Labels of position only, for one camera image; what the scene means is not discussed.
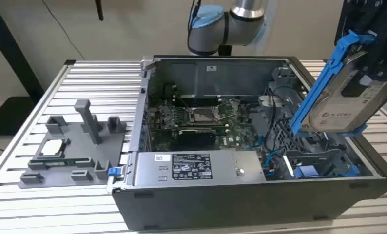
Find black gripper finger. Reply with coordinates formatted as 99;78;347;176
340;70;375;98

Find hard disk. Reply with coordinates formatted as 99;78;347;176
293;165;361;179
289;29;387;138

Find grey metal disk bay cage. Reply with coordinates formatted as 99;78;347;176
257;66;312;152

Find green motherboard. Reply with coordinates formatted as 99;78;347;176
147;97;263;152

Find CPU socket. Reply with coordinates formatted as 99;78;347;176
185;106;221;125

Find black RAM slots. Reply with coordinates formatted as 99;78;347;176
175;94;221;107

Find black graphics card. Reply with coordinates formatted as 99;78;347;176
153;125;229;151

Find silver power supply unit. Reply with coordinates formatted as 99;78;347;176
132;150;267;185

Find dark grey PC case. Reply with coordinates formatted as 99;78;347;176
107;55;387;231

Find black hanging antenna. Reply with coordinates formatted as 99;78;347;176
95;0;105;22

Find grey parts rack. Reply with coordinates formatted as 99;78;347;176
18;99;128;190

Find green RAM stick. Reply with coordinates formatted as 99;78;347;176
33;157;95;167

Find silver CPU chip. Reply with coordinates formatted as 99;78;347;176
41;139;67;157

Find black flat stand base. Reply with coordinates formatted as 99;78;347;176
0;96;36;136

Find black disk wire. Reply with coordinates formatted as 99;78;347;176
263;87;289;157

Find socket cover metal frame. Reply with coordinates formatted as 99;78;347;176
220;100;243;119

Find blue disk wire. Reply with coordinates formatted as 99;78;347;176
249;136;280;176

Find thin locking lever wire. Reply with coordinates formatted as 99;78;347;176
176;95;192;110

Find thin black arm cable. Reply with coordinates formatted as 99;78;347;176
187;0;203;46

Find thin black wall wire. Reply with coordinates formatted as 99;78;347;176
41;0;85;60

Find black upright post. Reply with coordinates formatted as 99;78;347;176
0;0;47;98

